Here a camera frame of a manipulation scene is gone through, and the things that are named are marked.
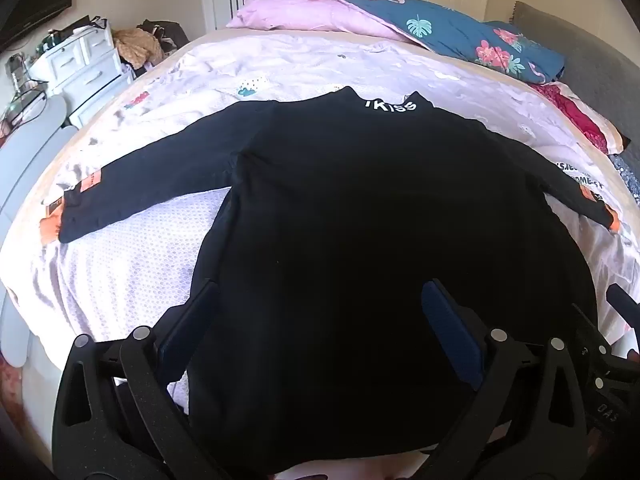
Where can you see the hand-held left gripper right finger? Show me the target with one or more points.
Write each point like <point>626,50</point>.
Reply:
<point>450,332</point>

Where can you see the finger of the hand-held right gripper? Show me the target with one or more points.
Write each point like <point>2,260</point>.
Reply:
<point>592,330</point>
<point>622,299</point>

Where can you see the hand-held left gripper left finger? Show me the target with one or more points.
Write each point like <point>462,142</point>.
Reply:
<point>190,322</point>

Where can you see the black long-sleeved sweater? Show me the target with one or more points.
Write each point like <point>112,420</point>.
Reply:
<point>350,210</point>

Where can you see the dark patterned pillow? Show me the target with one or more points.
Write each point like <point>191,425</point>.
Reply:
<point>627,172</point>

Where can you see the red floral pillow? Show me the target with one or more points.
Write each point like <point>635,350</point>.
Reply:
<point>575,110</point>

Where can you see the grey plastic chair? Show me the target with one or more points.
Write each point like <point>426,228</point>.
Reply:
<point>30,150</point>

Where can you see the grey padded headboard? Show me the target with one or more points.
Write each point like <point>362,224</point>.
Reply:
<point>600,60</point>

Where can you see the white drawer cabinet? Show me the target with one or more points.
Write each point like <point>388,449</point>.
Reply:
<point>90,75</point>

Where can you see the tan cloth pile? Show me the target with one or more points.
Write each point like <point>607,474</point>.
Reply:
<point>135,45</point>

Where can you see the pink and blue floral quilt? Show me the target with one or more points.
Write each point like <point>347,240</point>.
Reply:
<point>450,30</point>

